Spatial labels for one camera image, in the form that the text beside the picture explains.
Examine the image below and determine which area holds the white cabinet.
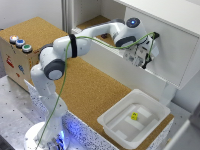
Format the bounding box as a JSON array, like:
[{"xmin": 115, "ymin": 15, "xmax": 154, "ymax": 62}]
[{"xmin": 70, "ymin": 0, "xmax": 200, "ymax": 108}]

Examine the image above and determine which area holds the wooden drawer box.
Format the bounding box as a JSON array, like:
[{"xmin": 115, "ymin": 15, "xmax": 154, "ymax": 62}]
[{"xmin": 0, "ymin": 16, "xmax": 70, "ymax": 92}]

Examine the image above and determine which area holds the yellow block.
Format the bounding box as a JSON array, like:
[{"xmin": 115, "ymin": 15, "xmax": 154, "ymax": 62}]
[{"xmin": 130, "ymin": 112, "xmax": 139, "ymax": 121}]

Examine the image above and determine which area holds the green button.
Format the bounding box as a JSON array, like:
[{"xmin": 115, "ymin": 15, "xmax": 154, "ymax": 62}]
[{"xmin": 21, "ymin": 43, "xmax": 33, "ymax": 54}]

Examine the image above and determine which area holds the blue button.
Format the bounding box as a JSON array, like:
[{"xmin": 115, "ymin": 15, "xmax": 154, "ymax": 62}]
[{"xmin": 15, "ymin": 38, "xmax": 26, "ymax": 49}]

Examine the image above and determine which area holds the white plastic box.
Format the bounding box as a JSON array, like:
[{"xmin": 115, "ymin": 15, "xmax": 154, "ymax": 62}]
[{"xmin": 96, "ymin": 88, "xmax": 172, "ymax": 150}]

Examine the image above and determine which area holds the red button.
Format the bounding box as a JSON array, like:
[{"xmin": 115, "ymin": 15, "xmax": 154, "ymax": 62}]
[{"xmin": 8, "ymin": 34, "xmax": 19, "ymax": 45}]

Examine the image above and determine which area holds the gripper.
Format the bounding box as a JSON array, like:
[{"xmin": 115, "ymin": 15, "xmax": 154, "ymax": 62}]
[{"xmin": 122, "ymin": 35, "xmax": 156, "ymax": 68}]

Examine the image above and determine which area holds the white sliding door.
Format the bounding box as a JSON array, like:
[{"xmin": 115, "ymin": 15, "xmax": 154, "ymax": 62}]
[{"xmin": 123, "ymin": 6, "xmax": 200, "ymax": 90}]

